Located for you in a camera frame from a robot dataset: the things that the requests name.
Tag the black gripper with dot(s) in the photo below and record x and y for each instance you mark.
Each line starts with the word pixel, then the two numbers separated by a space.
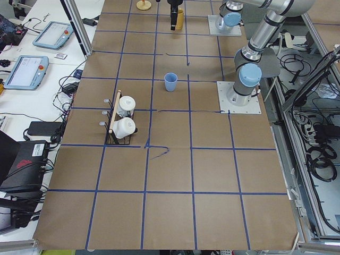
pixel 173 3

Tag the light blue plastic cup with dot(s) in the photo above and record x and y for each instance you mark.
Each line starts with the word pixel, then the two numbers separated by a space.
pixel 170 80

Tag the white ceramic cup upper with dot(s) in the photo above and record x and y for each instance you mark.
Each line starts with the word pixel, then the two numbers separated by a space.
pixel 126 106

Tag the white ceramic cup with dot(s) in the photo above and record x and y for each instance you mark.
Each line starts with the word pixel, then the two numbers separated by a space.
pixel 124 127
pixel 126 106

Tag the white ceramic cup lower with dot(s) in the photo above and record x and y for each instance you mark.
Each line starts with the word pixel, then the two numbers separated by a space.
pixel 124 127

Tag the yellow wooden cylinder holder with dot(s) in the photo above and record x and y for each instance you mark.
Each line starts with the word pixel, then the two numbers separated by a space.
pixel 180 19

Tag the teach pendant far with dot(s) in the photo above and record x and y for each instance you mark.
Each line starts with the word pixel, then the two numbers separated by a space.
pixel 54 35

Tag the teach pendant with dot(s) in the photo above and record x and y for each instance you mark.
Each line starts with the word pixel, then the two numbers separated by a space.
pixel 27 73
pixel 54 35

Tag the teach pendant near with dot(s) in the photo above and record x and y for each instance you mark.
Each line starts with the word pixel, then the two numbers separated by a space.
pixel 27 73

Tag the black power adapter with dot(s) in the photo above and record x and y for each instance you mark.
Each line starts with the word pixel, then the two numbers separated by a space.
pixel 43 128

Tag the black computer box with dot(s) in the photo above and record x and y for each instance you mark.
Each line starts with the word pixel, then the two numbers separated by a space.
pixel 22 164

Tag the aluminium frame post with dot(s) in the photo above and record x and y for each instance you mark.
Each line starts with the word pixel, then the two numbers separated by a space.
pixel 76 22

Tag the black wire cup rack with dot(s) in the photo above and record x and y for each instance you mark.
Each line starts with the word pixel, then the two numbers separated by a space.
pixel 113 116

